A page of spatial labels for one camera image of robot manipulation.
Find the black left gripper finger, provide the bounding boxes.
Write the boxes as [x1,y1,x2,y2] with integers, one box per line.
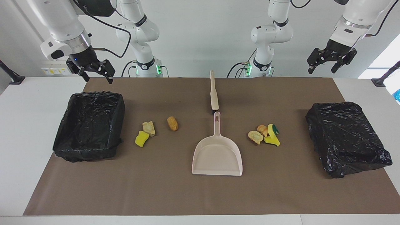
[307,48,327,74]
[331,48,358,74]

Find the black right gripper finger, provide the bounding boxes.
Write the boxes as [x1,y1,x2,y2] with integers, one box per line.
[66,59,91,83]
[95,59,116,84]

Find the pale beige sponge chunk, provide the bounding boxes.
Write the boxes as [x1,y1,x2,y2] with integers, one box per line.
[142,121,156,137]

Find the plain yellow sponge piece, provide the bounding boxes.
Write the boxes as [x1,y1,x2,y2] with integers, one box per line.
[135,131,150,148]

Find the yellow sponge with green pad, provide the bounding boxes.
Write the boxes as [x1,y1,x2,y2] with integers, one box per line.
[267,123,280,138]

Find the curved yellow sponge piece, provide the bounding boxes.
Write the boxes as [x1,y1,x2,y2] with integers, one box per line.
[264,136,281,147]

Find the beige layered sponge chunk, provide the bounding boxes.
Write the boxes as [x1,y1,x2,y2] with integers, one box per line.
[248,131,264,145]

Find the beige hand brush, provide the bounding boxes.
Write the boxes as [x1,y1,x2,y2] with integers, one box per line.
[209,70,220,111]

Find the beige plastic dustpan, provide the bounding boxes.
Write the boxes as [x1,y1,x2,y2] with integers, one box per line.
[192,112,243,176]

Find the black bag lined bin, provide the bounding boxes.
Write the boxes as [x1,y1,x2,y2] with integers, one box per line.
[305,102,393,178]
[52,91,125,162]

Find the black stand base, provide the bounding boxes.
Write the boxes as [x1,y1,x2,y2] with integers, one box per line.
[0,60,26,85]
[371,61,400,87]

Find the brown table mat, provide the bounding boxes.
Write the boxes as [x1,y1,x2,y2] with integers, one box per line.
[23,77,400,216]

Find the black right base cable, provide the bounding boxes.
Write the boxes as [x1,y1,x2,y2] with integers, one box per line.
[121,60,169,78]

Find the black base cable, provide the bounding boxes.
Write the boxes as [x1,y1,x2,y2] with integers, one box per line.
[227,48,258,78]
[121,60,169,78]

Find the white wall power outlet strip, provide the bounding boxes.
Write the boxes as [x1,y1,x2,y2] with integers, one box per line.
[41,60,74,75]

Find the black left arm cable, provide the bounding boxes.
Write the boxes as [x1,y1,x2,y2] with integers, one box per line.
[291,0,395,37]

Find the black left base cable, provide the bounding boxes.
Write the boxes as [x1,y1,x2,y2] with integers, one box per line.
[227,48,258,78]

